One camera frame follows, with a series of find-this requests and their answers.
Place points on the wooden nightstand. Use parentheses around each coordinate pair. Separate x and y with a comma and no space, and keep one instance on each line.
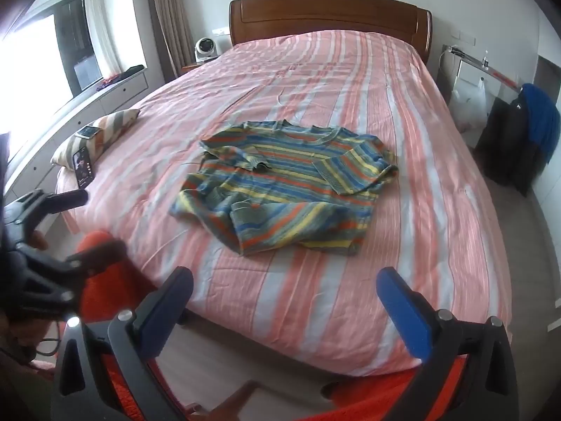
(193,69)

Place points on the beige curtain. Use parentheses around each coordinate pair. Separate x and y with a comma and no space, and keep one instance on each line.
(168,13)

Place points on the black jacket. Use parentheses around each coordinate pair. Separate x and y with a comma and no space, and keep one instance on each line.
(508,144)

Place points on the glass-top desk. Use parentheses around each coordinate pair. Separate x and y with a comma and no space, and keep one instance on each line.
(477,65)

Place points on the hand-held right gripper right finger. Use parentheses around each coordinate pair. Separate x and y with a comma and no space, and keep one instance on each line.
(404,315)

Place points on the window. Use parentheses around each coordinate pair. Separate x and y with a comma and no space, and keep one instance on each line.
(48,65)

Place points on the blue garment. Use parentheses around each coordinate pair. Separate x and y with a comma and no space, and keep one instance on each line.
(543,114)

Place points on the small flat phone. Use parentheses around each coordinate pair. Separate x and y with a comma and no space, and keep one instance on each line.
(87,132)

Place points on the white sheer curtain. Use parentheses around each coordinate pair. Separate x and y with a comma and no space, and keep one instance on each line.
(101,30)

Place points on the white window-sill cabinet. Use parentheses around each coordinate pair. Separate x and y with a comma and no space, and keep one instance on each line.
(109,96)

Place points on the bed with pink striped bedspread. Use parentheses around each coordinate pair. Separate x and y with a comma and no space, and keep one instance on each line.
(333,109)

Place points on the striped pillow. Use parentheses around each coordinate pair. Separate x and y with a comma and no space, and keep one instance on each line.
(109,129)

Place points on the white wall switch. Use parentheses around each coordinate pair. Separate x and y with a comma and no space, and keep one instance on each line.
(464,37)

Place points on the black smartphone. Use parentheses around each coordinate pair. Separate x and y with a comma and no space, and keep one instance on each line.
(83,167)

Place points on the person's left hand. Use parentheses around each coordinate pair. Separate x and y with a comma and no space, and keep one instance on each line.
(37,240)

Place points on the striped knit sweater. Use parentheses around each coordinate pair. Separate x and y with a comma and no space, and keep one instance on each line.
(285,184)

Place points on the wooden headboard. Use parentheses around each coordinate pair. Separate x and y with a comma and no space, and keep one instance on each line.
(328,13)

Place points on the dark clothes on sill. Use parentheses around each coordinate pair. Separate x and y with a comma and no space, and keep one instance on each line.
(125,74)

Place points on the white plastic bag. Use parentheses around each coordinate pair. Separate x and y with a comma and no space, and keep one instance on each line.
(470,103)

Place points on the white wall socket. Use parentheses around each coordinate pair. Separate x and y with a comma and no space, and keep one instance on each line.
(219,31)

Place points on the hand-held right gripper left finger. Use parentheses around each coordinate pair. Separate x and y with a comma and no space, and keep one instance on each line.
(163,315)

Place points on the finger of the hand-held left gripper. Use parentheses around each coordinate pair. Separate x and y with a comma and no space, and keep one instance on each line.
(65,200)
(98,255)

